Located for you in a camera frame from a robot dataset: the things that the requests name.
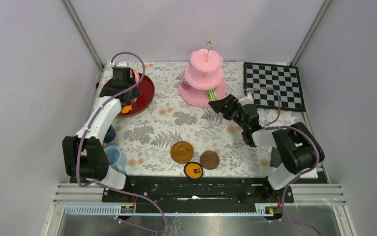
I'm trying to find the green layered cake slice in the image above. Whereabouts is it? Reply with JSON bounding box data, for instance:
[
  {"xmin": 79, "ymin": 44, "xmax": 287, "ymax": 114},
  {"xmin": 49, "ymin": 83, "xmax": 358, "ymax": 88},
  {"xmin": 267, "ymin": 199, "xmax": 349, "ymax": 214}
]
[{"xmin": 207, "ymin": 89, "xmax": 217, "ymax": 101}]

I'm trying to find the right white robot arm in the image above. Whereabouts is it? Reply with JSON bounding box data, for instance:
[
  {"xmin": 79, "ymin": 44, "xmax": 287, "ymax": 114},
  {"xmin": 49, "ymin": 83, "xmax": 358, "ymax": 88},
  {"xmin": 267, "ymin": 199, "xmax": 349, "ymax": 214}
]
[{"xmin": 209, "ymin": 94, "xmax": 325, "ymax": 203}]

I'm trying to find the dark brown wooden coaster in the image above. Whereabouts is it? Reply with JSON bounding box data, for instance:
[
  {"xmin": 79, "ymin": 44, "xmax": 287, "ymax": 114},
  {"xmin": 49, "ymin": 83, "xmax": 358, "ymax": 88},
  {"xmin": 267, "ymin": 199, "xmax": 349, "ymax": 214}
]
[{"xmin": 200, "ymin": 151, "xmax": 220, "ymax": 170}]

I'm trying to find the dark blue mug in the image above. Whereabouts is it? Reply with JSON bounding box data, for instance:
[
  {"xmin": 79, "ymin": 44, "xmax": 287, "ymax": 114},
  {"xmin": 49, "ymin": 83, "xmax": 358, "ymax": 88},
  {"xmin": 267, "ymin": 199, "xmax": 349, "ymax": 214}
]
[{"xmin": 103, "ymin": 125, "xmax": 116, "ymax": 143}]

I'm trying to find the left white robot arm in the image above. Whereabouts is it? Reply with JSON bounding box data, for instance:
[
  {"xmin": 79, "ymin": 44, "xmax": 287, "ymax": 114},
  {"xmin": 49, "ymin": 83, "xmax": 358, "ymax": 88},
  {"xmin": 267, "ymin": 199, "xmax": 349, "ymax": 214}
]
[{"xmin": 62, "ymin": 66, "xmax": 145, "ymax": 202}]

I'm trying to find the black white chessboard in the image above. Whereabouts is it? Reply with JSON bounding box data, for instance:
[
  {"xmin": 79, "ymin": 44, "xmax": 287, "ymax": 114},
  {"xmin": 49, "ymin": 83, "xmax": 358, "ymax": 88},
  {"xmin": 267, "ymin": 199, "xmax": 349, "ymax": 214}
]
[{"xmin": 244, "ymin": 62, "xmax": 306, "ymax": 112}]

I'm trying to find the dark grey brick baseplate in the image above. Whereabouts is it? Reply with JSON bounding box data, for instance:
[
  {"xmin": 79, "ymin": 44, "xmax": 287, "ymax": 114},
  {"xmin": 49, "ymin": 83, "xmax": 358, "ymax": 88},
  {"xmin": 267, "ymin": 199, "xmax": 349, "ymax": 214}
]
[{"xmin": 270, "ymin": 147, "xmax": 282, "ymax": 168}]

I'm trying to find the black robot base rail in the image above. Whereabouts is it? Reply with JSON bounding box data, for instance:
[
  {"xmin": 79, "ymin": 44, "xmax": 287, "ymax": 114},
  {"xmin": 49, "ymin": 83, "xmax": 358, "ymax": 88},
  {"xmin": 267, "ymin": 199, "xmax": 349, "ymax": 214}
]
[{"xmin": 101, "ymin": 176, "xmax": 295, "ymax": 214}]

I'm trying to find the orange face black coaster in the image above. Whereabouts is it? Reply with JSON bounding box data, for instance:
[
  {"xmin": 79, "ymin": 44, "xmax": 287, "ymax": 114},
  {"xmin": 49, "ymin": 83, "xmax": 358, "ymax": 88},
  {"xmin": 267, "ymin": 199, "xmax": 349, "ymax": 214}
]
[{"xmin": 184, "ymin": 162, "xmax": 204, "ymax": 179}]

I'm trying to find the pink three-tier cake stand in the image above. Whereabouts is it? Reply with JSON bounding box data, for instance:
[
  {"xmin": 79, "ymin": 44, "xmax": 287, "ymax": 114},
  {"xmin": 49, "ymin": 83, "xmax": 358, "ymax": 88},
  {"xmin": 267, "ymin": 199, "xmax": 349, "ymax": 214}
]
[{"xmin": 178, "ymin": 40, "xmax": 227, "ymax": 108}]

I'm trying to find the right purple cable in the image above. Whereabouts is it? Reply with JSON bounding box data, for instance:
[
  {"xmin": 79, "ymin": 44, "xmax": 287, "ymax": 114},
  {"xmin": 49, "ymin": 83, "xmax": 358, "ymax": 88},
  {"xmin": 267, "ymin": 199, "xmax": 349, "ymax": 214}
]
[{"xmin": 244, "ymin": 86, "xmax": 321, "ymax": 236}]

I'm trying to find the floral tablecloth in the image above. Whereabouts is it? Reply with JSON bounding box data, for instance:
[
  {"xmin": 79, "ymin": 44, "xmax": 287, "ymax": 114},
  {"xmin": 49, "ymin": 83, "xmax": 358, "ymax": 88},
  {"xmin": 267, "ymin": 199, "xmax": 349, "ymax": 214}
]
[{"xmin": 74, "ymin": 61, "xmax": 318, "ymax": 179}]

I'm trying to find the light brown wooden coaster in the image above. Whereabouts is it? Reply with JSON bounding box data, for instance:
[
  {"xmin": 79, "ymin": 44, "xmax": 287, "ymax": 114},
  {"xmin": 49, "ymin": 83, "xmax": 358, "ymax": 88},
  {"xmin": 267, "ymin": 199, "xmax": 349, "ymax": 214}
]
[{"xmin": 170, "ymin": 141, "xmax": 194, "ymax": 164}]

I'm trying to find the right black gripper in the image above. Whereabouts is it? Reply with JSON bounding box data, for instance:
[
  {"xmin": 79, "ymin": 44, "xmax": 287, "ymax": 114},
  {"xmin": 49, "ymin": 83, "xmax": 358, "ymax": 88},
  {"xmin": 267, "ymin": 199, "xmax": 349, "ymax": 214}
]
[{"xmin": 209, "ymin": 94, "xmax": 248, "ymax": 131}]

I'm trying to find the light blue mug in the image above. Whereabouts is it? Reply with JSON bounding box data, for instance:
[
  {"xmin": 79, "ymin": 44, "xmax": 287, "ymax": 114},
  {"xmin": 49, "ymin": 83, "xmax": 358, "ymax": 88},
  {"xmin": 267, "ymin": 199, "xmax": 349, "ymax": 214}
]
[{"xmin": 104, "ymin": 147, "xmax": 127, "ymax": 174}]

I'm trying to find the dark red round tray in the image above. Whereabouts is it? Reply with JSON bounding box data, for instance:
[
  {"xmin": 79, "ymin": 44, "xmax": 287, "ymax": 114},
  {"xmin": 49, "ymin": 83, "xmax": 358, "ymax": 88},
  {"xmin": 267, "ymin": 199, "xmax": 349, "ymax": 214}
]
[{"xmin": 99, "ymin": 73, "xmax": 155, "ymax": 117}]

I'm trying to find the purple cake slice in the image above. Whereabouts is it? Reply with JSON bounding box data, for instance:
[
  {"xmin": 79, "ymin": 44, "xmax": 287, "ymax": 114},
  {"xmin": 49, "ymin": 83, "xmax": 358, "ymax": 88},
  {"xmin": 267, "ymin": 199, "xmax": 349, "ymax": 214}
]
[{"xmin": 181, "ymin": 79, "xmax": 191, "ymax": 90}]

